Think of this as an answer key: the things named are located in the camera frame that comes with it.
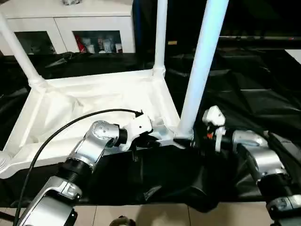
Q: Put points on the white plastic table top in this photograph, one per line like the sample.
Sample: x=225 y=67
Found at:
x=70 y=99

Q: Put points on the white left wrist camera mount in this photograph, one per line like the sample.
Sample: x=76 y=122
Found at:
x=138 y=127

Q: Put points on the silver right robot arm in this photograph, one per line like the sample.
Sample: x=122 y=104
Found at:
x=258 y=150

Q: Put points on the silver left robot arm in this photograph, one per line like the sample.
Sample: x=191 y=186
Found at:
x=101 y=134

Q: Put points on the white glass-door cabinet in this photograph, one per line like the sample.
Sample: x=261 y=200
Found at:
x=58 y=21

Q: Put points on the black table mat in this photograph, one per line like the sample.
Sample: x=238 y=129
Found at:
x=247 y=99

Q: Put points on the white flat board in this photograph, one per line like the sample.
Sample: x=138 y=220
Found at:
x=294 y=55

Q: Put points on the clear glass ornament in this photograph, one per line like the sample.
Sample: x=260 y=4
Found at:
x=71 y=2

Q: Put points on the red bottle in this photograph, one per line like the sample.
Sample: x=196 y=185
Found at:
x=80 y=44

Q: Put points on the black stand leg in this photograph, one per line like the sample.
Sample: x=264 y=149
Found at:
x=7 y=216

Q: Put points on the dark robot foot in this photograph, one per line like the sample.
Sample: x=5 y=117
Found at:
x=122 y=221

